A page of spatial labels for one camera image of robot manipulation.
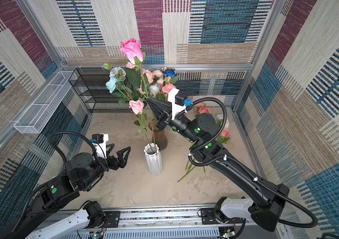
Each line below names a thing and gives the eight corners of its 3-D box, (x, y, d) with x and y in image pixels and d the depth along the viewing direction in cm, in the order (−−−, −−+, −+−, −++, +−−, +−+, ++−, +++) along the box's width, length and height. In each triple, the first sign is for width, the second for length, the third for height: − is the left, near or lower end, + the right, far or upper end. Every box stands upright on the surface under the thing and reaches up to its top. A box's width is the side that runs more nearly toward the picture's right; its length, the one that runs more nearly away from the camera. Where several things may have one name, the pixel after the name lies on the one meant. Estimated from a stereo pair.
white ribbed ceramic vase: (149, 176, 89) (143, 156, 71) (150, 163, 94) (145, 142, 76) (162, 176, 89) (159, 156, 71) (162, 163, 94) (159, 142, 75)
